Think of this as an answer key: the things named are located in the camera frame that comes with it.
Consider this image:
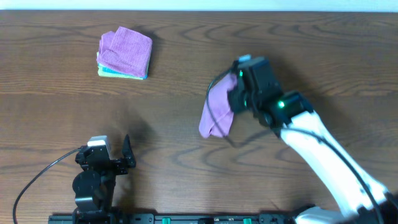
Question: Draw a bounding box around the purple cloth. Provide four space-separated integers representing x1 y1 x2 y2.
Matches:
96 27 152 75
199 73 237 138

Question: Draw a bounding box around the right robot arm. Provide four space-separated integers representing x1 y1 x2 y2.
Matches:
200 77 397 223

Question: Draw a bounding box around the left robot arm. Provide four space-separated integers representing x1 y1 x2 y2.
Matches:
72 146 128 222

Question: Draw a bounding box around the folded blue cloth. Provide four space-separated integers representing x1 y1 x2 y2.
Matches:
98 63 147 80

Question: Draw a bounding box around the folded light green cloth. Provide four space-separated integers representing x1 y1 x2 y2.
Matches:
97 52 150 80

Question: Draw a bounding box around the folded purple cloth on stack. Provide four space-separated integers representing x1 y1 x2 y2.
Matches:
96 27 152 75

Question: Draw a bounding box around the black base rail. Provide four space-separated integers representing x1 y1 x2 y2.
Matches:
48 213 295 224

